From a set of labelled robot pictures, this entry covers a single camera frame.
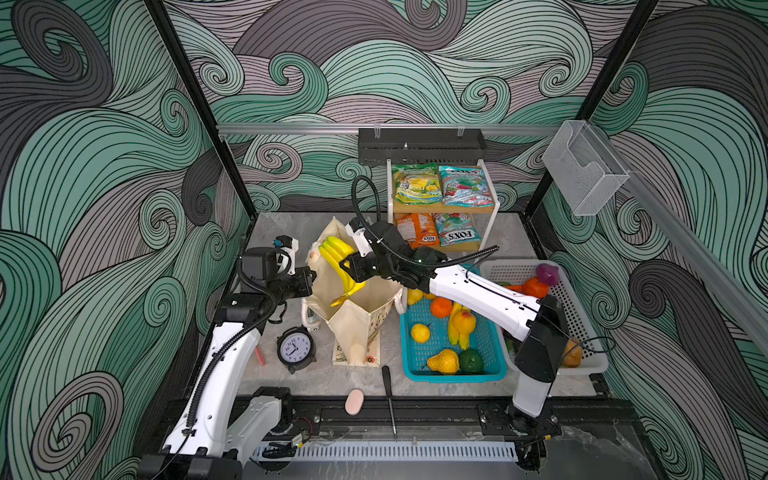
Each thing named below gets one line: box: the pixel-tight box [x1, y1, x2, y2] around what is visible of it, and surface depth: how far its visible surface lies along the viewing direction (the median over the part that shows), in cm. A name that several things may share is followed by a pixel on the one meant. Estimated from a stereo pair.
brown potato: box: [563, 339, 583, 368], surface depth 80 cm
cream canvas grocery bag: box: [301, 217, 406, 366], surface depth 72 cm
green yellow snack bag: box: [392, 163, 442, 205], surface depth 79 cm
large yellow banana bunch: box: [319, 236, 367, 307], surface depth 74 cm
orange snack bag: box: [394, 212, 440, 249], surface depth 94 cm
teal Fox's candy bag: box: [434, 213, 482, 247], surface depth 94 cm
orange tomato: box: [523, 276, 550, 299], surface depth 93 cm
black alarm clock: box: [276, 324, 317, 374], surface depth 85 cm
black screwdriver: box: [382, 365, 397, 437], surface depth 79 cm
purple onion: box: [536, 263, 561, 287], surface depth 90 cm
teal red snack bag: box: [439, 166, 495, 208], surface depth 79 cm
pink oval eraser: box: [344, 388, 365, 416], surface depth 76 cm
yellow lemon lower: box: [411, 323, 431, 344], surface depth 86 cm
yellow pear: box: [427, 349, 460, 374], surface depth 79 cm
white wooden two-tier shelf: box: [386, 159, 500, 253], surface depth 78 cm
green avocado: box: [459, 348, 484, 375], surface depth 80 cm
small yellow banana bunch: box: [448, 302, 477, 351], surface depth 85 cm
